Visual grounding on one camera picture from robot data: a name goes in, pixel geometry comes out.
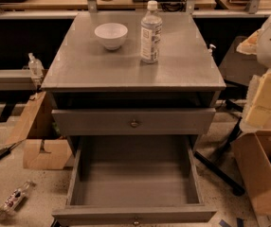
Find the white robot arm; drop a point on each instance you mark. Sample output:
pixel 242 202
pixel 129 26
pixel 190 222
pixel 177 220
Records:
pixel 264 44

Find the black folding side table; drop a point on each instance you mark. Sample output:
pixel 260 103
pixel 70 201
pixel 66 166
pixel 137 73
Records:
pixel 237 70

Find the small pump dispenser bottle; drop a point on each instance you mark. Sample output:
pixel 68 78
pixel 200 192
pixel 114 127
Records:
pixel 211 49

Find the grey wooden drawer cabinet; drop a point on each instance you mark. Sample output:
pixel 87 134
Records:
pixel 85 75

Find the grey top drawer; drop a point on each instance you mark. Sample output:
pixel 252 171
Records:
pixel 133 122

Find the cardboard box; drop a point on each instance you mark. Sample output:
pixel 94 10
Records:
pixel 252 151
pixel 44 148

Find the left cardboard box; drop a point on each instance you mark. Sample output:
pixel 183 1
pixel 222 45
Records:
pixel 44 148

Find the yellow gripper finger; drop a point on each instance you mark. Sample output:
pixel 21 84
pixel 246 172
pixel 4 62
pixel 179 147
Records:
pixel 257 109

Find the white ceramic bowl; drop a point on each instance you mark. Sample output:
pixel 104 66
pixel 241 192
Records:
pixel 111 35

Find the plastic bottle on floor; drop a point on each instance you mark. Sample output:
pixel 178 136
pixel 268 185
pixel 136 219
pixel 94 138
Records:
pixel 15 198

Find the clear bottle on shelf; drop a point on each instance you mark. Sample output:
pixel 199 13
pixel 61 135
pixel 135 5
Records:
pixel 35 66

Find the clear plastic water bottle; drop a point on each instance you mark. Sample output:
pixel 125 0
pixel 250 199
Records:
pixel 151 27

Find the grey drawer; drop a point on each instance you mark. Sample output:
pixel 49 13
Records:
pixel 140 179
pixel 133 122

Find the right cardboard box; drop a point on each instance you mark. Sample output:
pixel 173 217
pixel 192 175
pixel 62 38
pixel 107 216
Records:
pixel 252 151

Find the black power adapter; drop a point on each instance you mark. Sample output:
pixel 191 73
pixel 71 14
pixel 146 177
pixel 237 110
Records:
pixel 5 151

